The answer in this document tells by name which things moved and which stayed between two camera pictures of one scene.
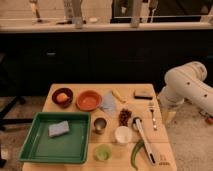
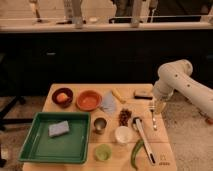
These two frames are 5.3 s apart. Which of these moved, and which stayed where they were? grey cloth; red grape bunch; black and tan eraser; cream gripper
Moved: cream gripper
Stayed: grey cloth; red grape bunch; black and tan eraser
